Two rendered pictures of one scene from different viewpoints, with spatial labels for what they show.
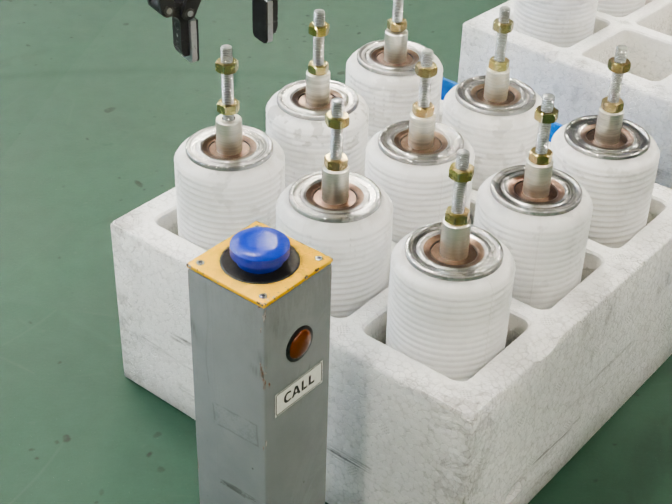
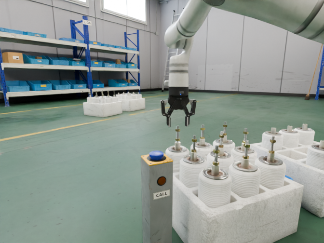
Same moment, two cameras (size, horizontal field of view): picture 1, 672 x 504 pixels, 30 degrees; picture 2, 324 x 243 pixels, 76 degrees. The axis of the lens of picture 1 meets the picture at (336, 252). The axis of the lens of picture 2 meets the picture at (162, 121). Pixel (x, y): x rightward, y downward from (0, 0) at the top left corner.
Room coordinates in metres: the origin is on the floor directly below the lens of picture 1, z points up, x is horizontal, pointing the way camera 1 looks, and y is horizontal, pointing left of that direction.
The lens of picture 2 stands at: (0.21, -0.21, 0.53)
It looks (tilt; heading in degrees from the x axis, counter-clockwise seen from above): 12 degrees down; 27
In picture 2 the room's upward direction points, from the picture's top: straight up
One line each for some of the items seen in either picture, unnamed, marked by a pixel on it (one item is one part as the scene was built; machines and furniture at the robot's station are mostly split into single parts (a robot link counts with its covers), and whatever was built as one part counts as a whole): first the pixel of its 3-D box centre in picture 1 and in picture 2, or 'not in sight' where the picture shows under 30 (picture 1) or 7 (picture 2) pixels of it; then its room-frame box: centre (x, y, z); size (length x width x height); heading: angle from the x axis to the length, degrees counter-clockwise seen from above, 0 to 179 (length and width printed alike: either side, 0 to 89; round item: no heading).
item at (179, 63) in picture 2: not in sight; (181, 50); (0.94, 0.09, 0.63); 0.09 x 0.07 x 0.15; 129
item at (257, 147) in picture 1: (229, 148); (177, 149); (0.94, 0.09, 0.25); 0.08 x 0.08 x 0.01
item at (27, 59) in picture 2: not in sight; (34, 60); (3.01, 4.27, 0.90); 0.50 x 0.38 x 0.21; 82
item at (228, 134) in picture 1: (229, 135); (177, 145); (0.94, 0.09, 0.26); 0.02 x 0.02 x 0.03
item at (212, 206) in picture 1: (231, 235); (177, 170); (0.94, 0.09, 0.16); 0.10 x 0.10 x 0.18
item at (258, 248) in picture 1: (259, 253); (156, 155); (0.68, 0.05, 0.32); 0.04 x 0.04 x 0.02
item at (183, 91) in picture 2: not in sight; (178, 97); (0.94, 0.09, 0.46); 0.08 x 0.08 x 0.09
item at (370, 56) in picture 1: (395, 58); (223, 141); (1.12, -0.05, 0.25); 0.08 x 0.08 x 0.01
